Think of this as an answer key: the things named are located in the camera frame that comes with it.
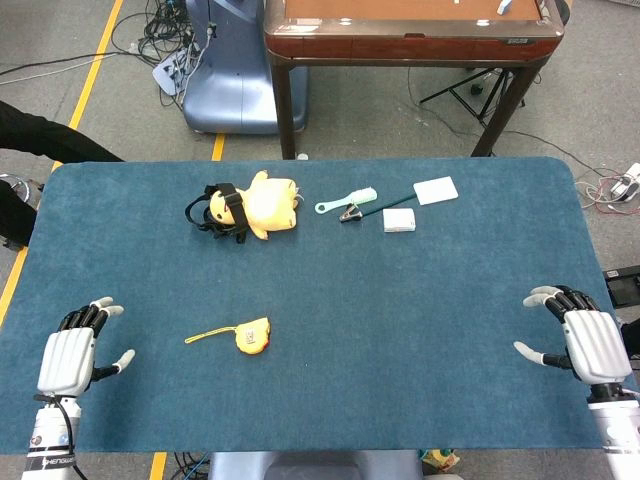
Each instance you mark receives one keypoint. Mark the black box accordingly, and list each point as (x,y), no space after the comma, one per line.
(622,287)

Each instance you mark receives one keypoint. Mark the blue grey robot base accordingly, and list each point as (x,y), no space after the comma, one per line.
(230,75)

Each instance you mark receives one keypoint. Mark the brown wooden game table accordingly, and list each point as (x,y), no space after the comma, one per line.
(400,45)

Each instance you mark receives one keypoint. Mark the mint green brush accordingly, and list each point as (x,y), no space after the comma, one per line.
(345,202)

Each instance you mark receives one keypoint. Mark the yellow tape measure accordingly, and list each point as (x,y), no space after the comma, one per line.
(252,337)

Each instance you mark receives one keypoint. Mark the black tripod stand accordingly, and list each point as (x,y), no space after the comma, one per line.
(470,90)

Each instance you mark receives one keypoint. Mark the chrome chair base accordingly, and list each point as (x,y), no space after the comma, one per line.
(20,182)

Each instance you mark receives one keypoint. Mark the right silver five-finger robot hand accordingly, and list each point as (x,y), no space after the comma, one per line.
(595,345)

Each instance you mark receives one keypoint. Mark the person in black clothes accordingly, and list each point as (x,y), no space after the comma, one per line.
(30,135)

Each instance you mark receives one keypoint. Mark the blue felt table mat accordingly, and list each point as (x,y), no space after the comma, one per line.
(350,300)

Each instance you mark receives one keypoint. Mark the white power strip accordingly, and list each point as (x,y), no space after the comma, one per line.
(627,182)

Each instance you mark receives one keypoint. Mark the dark green thin stick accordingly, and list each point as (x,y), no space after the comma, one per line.
(390,206)

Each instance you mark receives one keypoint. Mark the yellow plush toy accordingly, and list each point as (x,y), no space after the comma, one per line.
(270,205)

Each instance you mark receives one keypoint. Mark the yellow green small package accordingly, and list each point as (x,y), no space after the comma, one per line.
(440,459)

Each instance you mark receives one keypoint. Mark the grey blue robot torso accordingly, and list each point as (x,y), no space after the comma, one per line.
(310,467)

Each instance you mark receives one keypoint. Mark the black binder clip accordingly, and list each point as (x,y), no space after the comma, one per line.
(348,215)

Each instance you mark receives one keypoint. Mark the pale blue power strip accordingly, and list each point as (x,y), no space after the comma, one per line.
(167,72)

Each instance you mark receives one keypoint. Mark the small white blue block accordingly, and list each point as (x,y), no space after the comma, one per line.
(504,6)

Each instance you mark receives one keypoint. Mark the small white box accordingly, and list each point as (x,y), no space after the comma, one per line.
(399,220)

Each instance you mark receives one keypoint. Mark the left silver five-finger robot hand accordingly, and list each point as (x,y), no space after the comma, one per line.
(67,357)

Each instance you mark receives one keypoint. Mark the flat white card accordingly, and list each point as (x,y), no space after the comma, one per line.
(436,190)

